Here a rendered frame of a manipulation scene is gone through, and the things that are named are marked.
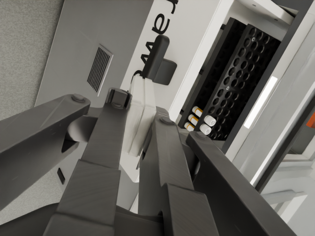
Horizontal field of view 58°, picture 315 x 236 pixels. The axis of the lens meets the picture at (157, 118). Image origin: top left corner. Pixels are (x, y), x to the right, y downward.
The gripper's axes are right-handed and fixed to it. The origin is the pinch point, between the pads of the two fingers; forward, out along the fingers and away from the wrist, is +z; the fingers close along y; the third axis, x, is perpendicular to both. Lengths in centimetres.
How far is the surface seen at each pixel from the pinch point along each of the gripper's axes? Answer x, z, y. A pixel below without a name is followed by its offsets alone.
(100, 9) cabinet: 2, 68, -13
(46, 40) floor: -17, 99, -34
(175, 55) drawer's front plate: 2.6, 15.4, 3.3
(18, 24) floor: -13, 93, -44
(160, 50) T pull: 2.8, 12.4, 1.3
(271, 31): 10.1, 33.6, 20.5
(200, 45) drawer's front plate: 4.6, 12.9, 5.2
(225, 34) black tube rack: 6.8, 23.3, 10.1
